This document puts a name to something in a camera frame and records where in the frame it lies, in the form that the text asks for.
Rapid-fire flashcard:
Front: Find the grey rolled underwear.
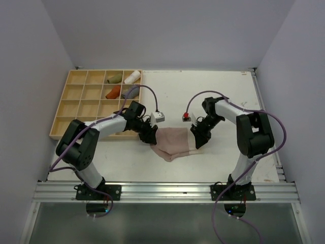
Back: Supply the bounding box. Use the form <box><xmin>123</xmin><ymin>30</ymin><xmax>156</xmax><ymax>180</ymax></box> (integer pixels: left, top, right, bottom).
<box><xmin>120</xmin><ymin>84</ymin><xmax>140</xmax><ymax>100</ymax></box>

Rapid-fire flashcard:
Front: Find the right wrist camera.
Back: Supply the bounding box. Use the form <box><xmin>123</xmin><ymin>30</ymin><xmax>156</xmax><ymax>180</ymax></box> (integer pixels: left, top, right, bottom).
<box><xmin>182</xmin><ymin>112</ymin><xmax>197</xmax><ymax>125</ymax></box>

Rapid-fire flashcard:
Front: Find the white rolled underwear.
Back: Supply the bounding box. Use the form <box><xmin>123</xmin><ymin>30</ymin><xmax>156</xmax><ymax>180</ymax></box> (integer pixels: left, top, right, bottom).
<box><xmin>124</xmin><ymin>71</ymin><xmax>141</xmax><ymax>84</ymax></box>

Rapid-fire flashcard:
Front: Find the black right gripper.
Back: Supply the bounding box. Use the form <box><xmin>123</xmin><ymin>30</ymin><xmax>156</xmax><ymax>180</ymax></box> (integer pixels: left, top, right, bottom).
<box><xmin>190</xmin><ymin>114</ymin><xmax>224</xmax><ymax>148</ymax></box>

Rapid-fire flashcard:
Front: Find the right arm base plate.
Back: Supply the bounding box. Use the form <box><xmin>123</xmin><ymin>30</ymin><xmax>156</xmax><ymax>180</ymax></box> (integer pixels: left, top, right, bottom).
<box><xmin>210</xmin><ymin>182</ymin><xmax>256</xmax><ymax>201</ymax></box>

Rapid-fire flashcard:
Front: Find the orange and cream underwear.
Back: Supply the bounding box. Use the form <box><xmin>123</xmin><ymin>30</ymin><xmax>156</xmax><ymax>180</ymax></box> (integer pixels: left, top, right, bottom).
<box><xmin>105</xmin><ymin>85</ymin><xmax>121</xmax><ymax>99</ymax></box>

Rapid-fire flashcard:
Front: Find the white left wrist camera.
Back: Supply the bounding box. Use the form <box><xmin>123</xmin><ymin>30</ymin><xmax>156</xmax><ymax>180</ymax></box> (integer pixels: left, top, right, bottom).
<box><xmin>150</xmin><ymin>111</ymin><xmax>165</xmax><ymax>124</ymax></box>

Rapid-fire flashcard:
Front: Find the olive rolled underwear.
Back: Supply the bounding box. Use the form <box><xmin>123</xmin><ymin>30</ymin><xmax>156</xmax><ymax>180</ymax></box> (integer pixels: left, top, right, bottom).
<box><xmin>107</xmin><ymin>73</ymin><xmax>123</xmax><ymax>84</ymax></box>

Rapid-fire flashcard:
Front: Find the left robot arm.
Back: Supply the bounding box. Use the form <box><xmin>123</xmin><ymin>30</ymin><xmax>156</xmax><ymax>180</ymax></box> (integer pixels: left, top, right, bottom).
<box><xmin>56</xmin><ymin>101</ymin><xmax>158</xmax><ymax>200</ymax></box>

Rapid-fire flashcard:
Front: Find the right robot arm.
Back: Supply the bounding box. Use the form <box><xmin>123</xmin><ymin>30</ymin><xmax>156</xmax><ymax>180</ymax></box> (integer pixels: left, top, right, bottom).
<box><xmin>190</xmin><ymin>97</ymin><xmax>274</xmax><ymax>200</ymax></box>

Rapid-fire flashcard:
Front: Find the wooden compartment tray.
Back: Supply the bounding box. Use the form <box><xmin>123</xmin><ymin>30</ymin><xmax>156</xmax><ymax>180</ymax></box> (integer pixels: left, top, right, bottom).
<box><xmin>49</xmin><ymin>69</ymin><xmax>143</xmax><ymax>140</ymax></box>

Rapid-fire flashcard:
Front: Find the aluminium mounting rail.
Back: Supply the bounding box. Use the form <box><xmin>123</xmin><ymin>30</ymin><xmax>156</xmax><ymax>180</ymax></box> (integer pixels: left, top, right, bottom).
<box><xmin>32</xmin><ymin>181</ymin><xmax>300</xmax><ymax>203</ymax></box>

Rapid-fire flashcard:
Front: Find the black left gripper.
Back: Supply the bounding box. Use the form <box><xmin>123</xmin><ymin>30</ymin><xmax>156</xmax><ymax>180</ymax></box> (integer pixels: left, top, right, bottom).
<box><xmin>133</xmin><ymin>117</ymin><xmax>158</xmax><ymax>144</ymax></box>

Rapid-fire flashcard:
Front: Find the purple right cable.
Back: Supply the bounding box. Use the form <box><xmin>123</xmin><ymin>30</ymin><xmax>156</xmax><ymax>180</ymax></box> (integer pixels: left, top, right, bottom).
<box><xmin>185</xmin><ymin>90</ymin><xmax>287</xmax><ymax>244</ymax></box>

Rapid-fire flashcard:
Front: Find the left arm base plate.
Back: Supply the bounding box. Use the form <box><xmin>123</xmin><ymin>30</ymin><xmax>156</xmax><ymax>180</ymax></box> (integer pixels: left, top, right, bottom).
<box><xmin>74</xmin><ymin>185</ymin><xmax>122</xmax><ymax>201</ymax></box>

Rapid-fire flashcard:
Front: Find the pink underwear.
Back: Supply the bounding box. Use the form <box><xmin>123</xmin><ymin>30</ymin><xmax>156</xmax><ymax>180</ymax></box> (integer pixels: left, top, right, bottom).
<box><xmin>150</xmin><ymin>128</ymin><xmax>203</xmax><ymax>162</ymax></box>

